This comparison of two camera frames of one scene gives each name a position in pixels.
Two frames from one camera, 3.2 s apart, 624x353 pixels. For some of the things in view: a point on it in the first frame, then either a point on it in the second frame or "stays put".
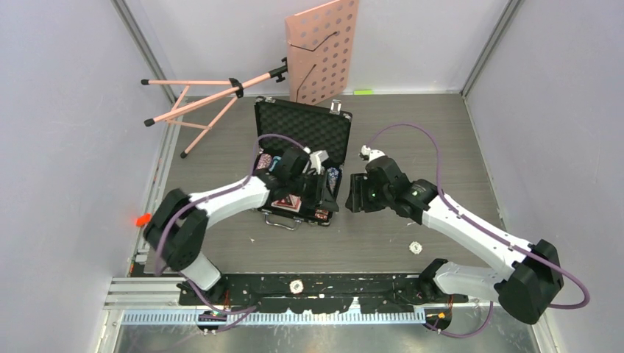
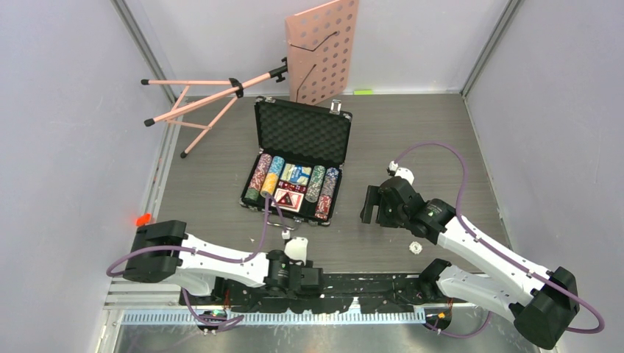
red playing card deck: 283,204 stays put
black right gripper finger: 355,200 → 373,198
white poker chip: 416,248 stays put
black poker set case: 299,152 stays put
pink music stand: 321,48 stays put
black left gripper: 321,193 → 296,293
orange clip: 143,219 stays put
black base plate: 317,293 stays put
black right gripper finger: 376,201 → 388,213
